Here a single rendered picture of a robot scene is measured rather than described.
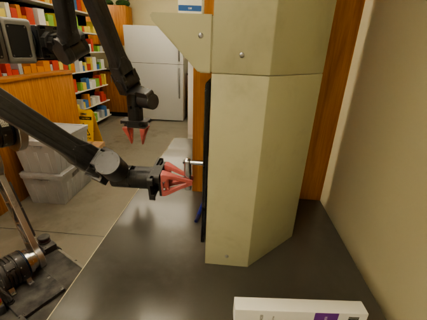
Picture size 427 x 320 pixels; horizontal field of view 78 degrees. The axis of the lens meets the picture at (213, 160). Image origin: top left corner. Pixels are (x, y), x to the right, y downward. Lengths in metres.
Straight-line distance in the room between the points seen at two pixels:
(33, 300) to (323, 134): 1.56
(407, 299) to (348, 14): 0.74
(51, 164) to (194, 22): 2.41
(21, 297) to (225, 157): 1.44
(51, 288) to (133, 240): 0.99
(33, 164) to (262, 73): 2.59
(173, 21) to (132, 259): 0.57
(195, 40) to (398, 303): 0.69
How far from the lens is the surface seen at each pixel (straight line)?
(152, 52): 5.64
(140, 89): 1.01
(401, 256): 0.74
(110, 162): 0.63
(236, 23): 0.53
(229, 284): 0.70
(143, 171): 0.67
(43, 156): 2.81
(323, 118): 0.97
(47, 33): 1.26
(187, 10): 0.63
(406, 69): 0.77
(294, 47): 0.59
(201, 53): 0.53
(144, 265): 0.74
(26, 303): 1.75
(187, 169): 0.64
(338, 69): 0.95
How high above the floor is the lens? 1.45
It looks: 23 degrees down
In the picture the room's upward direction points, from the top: 2 degrees clockwise
